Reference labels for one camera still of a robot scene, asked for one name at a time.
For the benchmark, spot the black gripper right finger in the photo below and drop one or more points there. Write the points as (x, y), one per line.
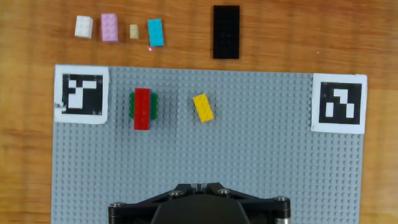
(267, 210)

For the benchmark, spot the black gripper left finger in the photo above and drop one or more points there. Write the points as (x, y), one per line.
(136, 210)

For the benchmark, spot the yellow Lego brick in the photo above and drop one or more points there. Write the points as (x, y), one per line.
(203, 108)

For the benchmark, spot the gray studded Lego baseplate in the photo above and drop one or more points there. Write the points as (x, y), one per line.
(217, 155)

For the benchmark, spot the red Lego brick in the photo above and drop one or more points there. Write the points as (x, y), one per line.
(142, 109)

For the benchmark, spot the green Lego brick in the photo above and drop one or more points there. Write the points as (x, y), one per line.
(132, 105)

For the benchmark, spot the small tan Lego brick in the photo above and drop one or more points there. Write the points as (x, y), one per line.
(134, 31)

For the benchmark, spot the cyan Lego brick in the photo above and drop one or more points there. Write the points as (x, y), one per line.
(155, 32)

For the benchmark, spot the black Lego plate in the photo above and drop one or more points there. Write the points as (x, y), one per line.
(226, 31)

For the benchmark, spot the pink Lego brick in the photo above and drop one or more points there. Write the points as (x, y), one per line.
(109, 28)

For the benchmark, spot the white Lego brick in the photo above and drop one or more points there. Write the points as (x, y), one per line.
(83, 26)

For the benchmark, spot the wood grain table mat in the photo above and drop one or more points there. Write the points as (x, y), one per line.
(25, 155)

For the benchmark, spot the black white fiducial tag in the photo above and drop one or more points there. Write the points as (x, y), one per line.
(339, 103)
(82, 95)

